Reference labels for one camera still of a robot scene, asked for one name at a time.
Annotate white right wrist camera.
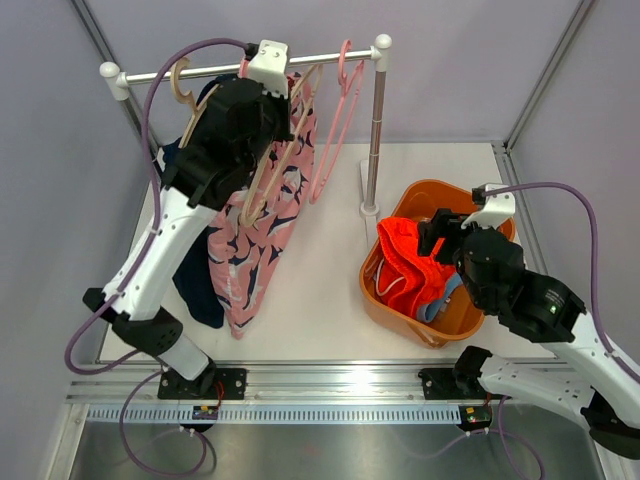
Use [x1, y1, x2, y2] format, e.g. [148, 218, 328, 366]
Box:
[461, 183, 516, 230]

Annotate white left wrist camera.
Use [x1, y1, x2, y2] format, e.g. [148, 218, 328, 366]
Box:
[246, 39, 289, 99]

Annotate navy blue shorts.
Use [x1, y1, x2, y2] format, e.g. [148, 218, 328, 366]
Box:
[162, 74, 237, 329]

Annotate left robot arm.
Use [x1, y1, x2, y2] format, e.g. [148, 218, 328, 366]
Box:
[83, 76, 293, 399]

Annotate orange plastic basket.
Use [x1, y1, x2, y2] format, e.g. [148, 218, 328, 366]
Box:
[359, 180, 484, 349]

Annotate light blue shorts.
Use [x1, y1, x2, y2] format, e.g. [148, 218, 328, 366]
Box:
[415, 274, 462, 324]

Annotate pink plastic hanger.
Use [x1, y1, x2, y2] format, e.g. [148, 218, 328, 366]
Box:
[238, 57, 250, 78]
[309, 39, 365, 205]

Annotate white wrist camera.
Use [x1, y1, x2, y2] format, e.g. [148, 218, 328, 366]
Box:
[246, 39, 289, 99]
[461, 183, 516, 230]

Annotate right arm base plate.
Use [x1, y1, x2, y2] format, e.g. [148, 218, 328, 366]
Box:
[418, 368, 486, 400]

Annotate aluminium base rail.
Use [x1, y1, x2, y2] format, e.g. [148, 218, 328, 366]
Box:
[64, 359, 576, 426]

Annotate orange shorts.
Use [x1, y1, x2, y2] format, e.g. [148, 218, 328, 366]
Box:
[374, 217, 457, 320]

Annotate silver clothes rack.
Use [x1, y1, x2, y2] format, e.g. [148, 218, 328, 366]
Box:
[99, 34, 392, 247]

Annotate beige plastic hanger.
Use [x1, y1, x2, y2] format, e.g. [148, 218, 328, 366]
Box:
[170, 56, 220, 150]
[239, 65, 323, 227]

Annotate pink patterned shorts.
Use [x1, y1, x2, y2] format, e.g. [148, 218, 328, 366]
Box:
[209, 72, 317, 339]

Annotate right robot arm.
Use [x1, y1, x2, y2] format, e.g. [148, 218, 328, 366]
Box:
[417, 209, 639, 460]

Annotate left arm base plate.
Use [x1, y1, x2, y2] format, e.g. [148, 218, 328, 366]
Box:
[157, 367, 247, 401]

